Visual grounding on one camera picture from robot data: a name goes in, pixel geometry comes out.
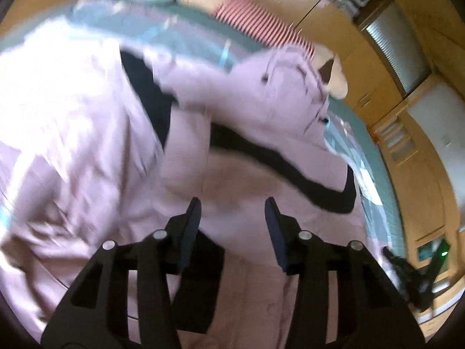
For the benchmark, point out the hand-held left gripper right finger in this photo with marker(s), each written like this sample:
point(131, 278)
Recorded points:
point(275, 229)

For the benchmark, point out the pink hoodie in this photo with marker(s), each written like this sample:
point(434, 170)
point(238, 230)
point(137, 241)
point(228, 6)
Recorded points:
point(90, 145)

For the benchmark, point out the checked bed sheet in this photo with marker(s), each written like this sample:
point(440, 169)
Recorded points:
point(203, 32)

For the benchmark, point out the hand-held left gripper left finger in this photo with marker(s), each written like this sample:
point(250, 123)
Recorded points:
point(190, 225)

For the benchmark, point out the beige plush toy striped shirt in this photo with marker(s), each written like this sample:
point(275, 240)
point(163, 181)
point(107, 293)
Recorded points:
point(261, 25)

